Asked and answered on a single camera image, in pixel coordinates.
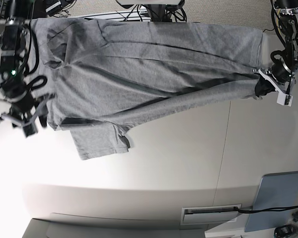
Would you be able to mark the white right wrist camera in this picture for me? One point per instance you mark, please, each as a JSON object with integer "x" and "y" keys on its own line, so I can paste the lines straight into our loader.
{"x": 284, "y": 99}

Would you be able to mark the blue grey tablet board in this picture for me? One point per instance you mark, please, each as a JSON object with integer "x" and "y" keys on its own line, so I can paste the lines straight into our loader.
{"x": 275, "y": 190}

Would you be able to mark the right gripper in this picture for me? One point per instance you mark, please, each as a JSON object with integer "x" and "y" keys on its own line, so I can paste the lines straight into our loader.
{"x": 24, "y": 113}

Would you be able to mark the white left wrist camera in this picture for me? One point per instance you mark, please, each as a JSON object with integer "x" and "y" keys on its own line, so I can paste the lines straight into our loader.
{"x": 30, "y": 130}

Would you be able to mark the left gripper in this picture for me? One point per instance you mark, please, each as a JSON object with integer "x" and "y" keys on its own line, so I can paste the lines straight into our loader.
{"x": 281, "y": 79}

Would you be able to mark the grey T-shirt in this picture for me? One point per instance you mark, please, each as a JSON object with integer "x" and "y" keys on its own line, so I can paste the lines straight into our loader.
{"x": 139, "y": 74}

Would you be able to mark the black device with blue light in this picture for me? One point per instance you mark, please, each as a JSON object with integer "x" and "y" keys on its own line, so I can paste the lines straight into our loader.
{"x": 286, "y": 231}

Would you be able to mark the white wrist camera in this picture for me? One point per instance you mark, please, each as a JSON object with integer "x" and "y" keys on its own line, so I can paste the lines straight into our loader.
{"x": 30, "y": 130}
{"x": 284, "y": 99}

